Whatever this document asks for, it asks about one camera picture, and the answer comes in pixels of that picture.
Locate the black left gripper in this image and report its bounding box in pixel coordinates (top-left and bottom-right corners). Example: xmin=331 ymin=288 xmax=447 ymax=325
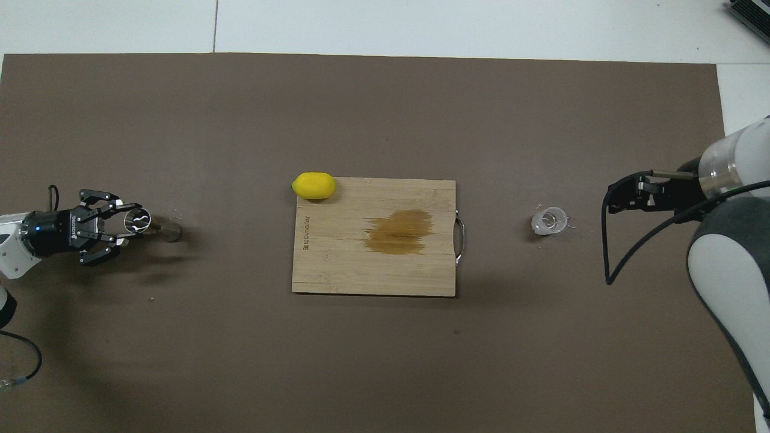
xmin=23 ymin=189 xmax=143 ymax=267

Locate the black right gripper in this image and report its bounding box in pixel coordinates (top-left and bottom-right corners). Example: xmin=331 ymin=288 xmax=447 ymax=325
xmin=606 ymin=174 xmax=706 ymax=215

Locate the steel double jigger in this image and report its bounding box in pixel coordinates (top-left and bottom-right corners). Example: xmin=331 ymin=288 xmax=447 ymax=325
xmin=122 ymin=206 xmax=182 ymax=244

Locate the brown table mat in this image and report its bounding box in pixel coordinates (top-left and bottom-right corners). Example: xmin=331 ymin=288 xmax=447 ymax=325
xmin=0 ymin=53 xmax=757 ymax=433

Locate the yellow lemon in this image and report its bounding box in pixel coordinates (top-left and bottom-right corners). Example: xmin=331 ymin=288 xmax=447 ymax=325
xmin=292 ymin=172 xmax=336 ymax=200

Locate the grey ribbed metal device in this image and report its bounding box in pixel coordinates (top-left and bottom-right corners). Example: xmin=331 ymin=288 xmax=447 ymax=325
xmin=725 ymin=0 xmax=770 ymax=43

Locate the wooden cutting board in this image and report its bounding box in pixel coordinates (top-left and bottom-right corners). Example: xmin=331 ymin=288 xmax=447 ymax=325
xmin=292 ymin=177 xmax=465 ymax=298

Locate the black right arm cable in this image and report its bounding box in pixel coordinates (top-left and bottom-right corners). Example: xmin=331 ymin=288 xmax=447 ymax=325
xmin=602 ymin=170 xmax=770 ymax=287

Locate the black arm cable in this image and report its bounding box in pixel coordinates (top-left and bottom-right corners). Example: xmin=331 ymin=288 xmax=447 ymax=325
xmin=602 ymin=170 xmax=770 ymax=287
xmin=0 ymin=185 xmax=60 ymax=392

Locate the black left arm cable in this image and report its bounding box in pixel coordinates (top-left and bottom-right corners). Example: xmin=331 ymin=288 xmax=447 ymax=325
xmin=0 ymin=185 xmax=60 ymax=392

